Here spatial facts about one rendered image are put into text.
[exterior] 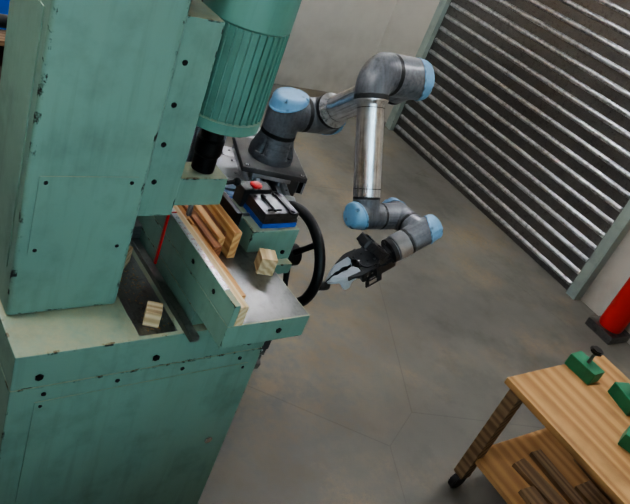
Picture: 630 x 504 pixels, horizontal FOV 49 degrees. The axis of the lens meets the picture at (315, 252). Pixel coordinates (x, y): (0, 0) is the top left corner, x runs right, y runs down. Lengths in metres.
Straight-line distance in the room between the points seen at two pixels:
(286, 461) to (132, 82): 1.55
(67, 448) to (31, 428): 0.13
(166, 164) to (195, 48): 0.24
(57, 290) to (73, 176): 0.26
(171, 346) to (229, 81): 0.57
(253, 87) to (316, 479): 1.46
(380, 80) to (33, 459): 1.23
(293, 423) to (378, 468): 0.34
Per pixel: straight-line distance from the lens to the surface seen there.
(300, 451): 2.47
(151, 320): 1.47
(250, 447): 2.41
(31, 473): 1.65
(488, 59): 4.95
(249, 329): 1.41
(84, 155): 1.26
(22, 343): 1.40
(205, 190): 1.51
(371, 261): 1.82
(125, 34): 1.18
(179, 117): 1.34
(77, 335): 1.43
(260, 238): 1.60
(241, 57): 1.33
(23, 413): 1.49
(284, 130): 2.20
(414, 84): 1.95
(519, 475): 2.61
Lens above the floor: 1.76
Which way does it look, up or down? 30 degrees down
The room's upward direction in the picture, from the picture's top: 23 degrees clockwise
